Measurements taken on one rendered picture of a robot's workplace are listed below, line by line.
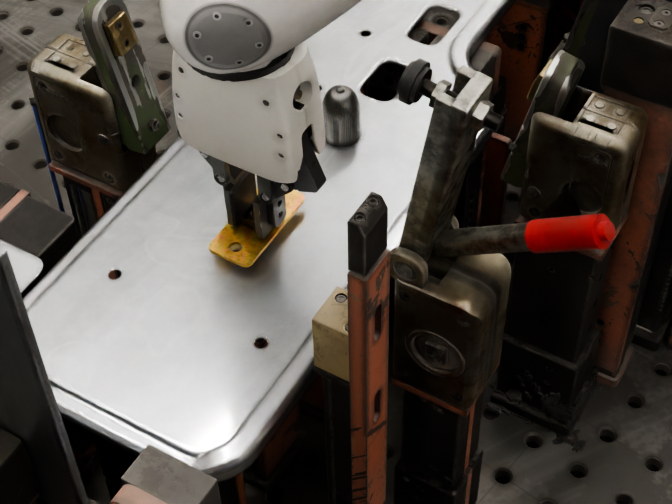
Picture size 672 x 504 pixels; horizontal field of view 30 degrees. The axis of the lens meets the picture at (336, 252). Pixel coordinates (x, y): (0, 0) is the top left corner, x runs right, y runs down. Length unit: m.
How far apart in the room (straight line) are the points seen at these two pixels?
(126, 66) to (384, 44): 0.24
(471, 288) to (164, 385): 0.22
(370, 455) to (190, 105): 0.27
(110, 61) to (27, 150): 0.51
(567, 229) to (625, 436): 0.47
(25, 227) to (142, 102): 0.14
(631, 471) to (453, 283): 0.40
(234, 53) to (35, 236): 0.37
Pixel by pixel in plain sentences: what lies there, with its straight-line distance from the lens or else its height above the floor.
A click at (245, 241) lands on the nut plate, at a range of 0.94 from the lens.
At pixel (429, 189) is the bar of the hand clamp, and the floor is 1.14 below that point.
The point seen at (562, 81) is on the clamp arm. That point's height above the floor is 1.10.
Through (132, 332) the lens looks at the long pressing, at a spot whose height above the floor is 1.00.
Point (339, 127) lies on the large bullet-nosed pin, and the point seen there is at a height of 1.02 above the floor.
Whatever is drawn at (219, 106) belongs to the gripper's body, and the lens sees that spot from 0.85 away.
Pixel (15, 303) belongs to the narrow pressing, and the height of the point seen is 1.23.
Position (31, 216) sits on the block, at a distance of 1.03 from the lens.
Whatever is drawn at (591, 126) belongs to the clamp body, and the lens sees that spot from 0.95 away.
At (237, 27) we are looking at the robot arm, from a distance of 0.68.
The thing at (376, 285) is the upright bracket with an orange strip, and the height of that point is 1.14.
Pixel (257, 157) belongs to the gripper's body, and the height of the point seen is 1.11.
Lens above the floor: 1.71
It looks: 49 degrees down
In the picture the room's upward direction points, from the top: 2 degrees counter-clockwise
